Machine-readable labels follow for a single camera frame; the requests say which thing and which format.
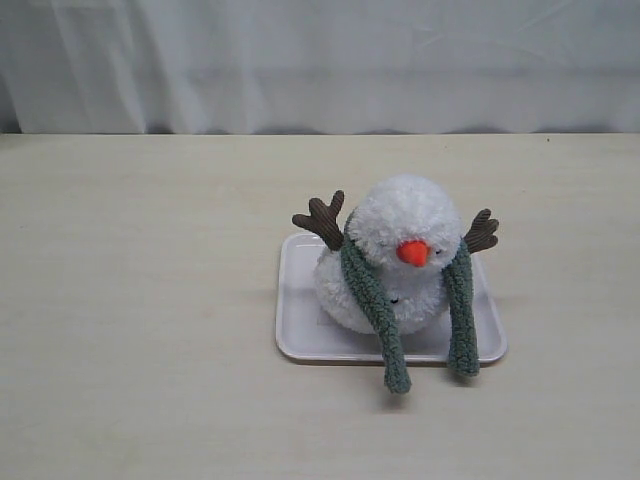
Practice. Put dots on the white plush snowman toy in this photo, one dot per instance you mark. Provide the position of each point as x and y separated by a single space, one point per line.
408 230

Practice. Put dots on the white plastic tray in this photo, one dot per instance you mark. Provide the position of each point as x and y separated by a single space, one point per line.
306 334

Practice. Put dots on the green fluffy scarf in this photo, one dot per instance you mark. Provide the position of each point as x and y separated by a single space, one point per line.
370 297

